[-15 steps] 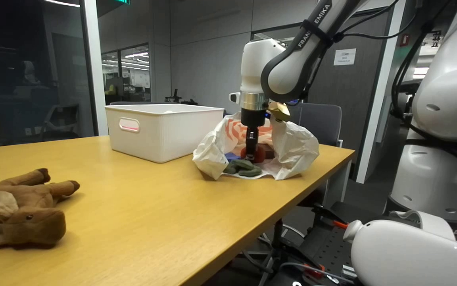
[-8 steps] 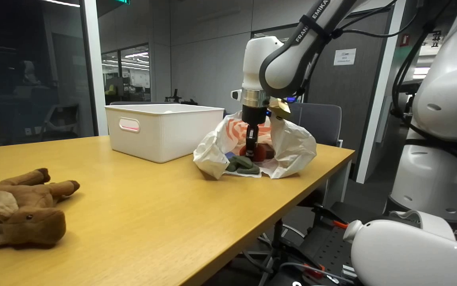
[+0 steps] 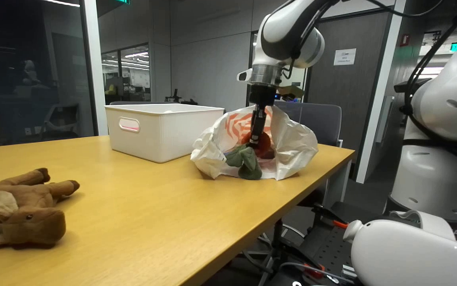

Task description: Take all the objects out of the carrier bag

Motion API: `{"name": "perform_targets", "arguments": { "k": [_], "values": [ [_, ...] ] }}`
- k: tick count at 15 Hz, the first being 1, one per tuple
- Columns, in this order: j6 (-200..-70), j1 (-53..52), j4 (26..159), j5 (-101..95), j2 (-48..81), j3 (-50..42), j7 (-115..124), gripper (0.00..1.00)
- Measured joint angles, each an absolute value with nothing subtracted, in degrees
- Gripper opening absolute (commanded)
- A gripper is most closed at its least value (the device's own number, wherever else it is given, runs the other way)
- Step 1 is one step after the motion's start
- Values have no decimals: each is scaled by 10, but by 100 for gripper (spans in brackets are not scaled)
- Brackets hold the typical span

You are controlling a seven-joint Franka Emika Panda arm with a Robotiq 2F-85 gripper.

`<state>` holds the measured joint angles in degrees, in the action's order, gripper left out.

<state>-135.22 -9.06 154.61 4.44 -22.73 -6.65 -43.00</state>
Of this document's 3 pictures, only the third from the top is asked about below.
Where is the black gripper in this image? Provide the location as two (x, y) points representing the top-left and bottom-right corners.
(248, 83), (277, 143)

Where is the white orange print carrier bag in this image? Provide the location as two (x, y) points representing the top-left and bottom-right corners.
(190, 103), (321, 181)

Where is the red plush tomato green leaf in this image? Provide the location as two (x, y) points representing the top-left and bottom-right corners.
(224, 132), (277, 181)

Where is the grey office chair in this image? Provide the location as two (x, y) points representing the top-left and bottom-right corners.
(275, 100), (345, 148)

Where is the white plastic storage bin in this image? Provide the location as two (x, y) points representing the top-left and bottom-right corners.
(105, 102), (226, 164)

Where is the white paper door sign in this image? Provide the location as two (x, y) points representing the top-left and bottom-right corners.
(332, 48), (359, 67)

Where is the brown plush animal toy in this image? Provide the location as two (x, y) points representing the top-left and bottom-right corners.
(0, 167), (82, 250)

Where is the red tipped black cable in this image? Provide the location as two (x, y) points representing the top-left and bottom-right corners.
(313, 203), (350, 232)

